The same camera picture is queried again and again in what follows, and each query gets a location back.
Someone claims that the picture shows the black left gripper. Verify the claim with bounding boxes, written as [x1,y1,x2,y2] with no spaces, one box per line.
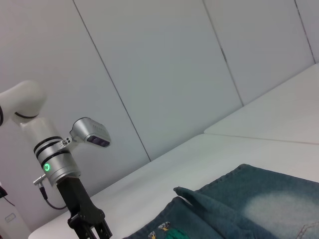
[56,175,113,239]

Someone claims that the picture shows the blue denim shorts with print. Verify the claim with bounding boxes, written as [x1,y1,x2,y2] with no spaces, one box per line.
[128,163,319,239]

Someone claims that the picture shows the thin gripper cable with plug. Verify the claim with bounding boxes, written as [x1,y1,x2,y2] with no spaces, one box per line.
[32,173,70,210]

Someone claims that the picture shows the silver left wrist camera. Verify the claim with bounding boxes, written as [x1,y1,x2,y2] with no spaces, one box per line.
[59,117,112,149]

